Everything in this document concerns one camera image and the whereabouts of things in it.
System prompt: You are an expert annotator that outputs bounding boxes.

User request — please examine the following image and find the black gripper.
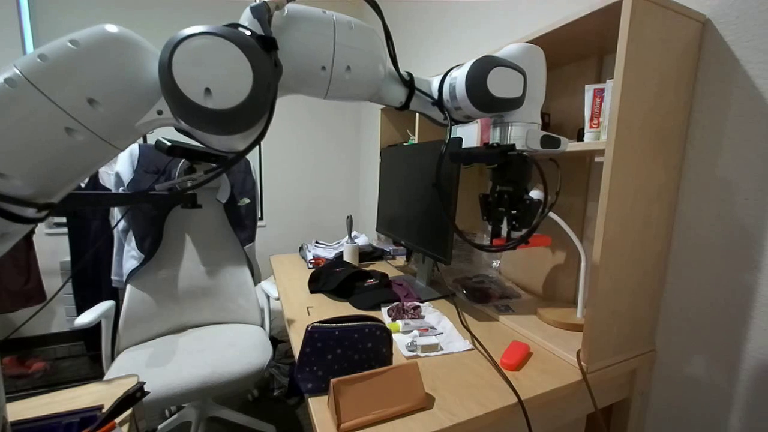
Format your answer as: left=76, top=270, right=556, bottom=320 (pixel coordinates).
left=478, top=146, right=539, bottom=232

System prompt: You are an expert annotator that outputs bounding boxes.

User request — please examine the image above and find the orange block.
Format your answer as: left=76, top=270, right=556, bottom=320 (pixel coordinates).
left=500, top=342, right=533, bottom=372
left=490, top=232, right=554, bottom=249

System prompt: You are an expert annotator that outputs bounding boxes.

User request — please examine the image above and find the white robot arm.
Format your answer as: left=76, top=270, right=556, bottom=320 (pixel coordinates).
left=0, top=0, right=551, bottom=253

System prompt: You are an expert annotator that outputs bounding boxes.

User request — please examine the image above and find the white desk lamp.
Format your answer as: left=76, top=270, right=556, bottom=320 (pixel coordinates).
left=537, top=212, right=588, bottom=332

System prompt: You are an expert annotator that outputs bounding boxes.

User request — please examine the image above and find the wooden desk hutch shelf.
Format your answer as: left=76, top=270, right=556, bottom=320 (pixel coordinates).
left=376, top=0, right=711, bottom=379

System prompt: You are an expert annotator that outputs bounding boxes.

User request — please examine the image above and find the black computer monitor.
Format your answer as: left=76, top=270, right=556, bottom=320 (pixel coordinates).
left=376, top=140, right=461, bottom=264

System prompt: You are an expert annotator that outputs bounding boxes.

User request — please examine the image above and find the black cap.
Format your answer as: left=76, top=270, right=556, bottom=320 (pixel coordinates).
left=308, top=261, right=399, bottom=310

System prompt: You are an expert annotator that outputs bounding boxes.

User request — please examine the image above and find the navy star-pattern pouch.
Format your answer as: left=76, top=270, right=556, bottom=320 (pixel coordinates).
left=296, top=314, right=394, bottom=397

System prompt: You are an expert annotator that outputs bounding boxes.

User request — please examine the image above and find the wooden phone stand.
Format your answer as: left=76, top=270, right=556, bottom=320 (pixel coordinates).
left=329, top=362, right=431, bottom=432

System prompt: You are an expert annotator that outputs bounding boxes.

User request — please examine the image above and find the white office chair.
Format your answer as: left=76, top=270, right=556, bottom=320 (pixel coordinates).
left=74, top=189, right=273, bottom=432

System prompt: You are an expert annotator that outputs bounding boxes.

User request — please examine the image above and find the black monitor cable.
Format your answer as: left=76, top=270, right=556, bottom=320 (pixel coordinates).
left=434, top=271, right=537, bottom=432

